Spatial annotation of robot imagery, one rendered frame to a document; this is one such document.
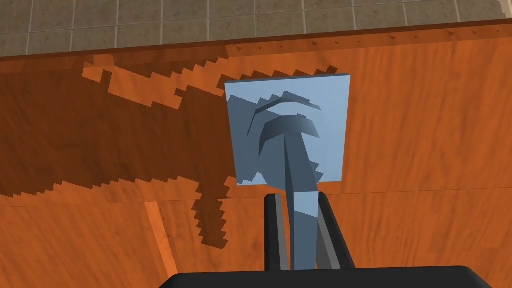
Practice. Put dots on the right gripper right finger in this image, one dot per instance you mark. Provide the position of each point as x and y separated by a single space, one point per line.
332 248

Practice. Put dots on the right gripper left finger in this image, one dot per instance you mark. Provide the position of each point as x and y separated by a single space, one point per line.
272 236

